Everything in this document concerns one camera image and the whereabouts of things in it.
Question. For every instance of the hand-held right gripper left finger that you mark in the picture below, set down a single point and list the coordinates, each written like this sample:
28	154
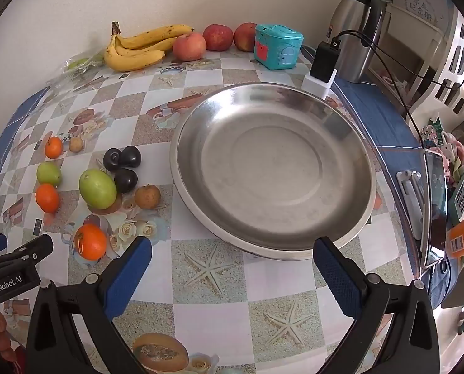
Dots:
129	272

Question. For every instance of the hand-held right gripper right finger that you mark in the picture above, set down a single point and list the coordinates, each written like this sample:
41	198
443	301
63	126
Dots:
337	280

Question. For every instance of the large orange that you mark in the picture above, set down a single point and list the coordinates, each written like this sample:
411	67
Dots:
90	241

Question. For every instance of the small orange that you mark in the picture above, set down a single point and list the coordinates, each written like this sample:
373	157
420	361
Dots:
53	147
47	198

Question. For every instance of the small green fruit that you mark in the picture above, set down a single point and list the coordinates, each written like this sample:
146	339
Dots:
49	173

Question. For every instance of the large green fruit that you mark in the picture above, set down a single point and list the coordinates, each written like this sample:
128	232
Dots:
97	188

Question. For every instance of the dark plum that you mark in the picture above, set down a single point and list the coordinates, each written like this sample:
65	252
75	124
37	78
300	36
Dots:
131	156
111	159
125	180

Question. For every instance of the steel basin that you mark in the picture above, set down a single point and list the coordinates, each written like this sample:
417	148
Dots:
273	171

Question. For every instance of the large brown fruit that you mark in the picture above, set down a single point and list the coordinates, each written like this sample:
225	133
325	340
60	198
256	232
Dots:
147	196

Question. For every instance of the printed checkered tablecloth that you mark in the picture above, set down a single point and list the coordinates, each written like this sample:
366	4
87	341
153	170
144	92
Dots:
216	280

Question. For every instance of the white phone stand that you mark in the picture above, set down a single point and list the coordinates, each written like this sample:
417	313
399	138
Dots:
411	198

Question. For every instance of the small brown fruit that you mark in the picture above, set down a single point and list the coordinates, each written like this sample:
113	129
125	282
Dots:
76	144

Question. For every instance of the smartphone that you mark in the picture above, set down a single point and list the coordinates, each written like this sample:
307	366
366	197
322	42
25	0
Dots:
435	206

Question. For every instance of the orange box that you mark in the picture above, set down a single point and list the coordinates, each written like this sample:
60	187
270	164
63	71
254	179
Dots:
463	237

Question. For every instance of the white charger dock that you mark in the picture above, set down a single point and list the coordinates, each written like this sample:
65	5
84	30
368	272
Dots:
315	87

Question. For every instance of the clear bag of green fruit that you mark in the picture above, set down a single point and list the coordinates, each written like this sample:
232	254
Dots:
76	65

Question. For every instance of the yellow banana bunch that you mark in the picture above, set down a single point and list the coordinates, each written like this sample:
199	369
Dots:
138	52

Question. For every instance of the pale red apple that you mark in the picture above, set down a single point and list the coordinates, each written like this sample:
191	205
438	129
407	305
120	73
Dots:
189	46

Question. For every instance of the teal house-shaped box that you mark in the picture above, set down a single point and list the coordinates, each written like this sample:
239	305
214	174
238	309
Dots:
278	46

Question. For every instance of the white shelf unit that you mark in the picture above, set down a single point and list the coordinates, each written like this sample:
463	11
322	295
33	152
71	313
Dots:
450	66

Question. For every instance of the dark red apple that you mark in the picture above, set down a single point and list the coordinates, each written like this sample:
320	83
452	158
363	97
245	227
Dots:
217	37
245	37

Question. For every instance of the steel thermos flask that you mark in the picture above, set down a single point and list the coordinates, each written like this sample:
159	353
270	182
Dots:
352	27

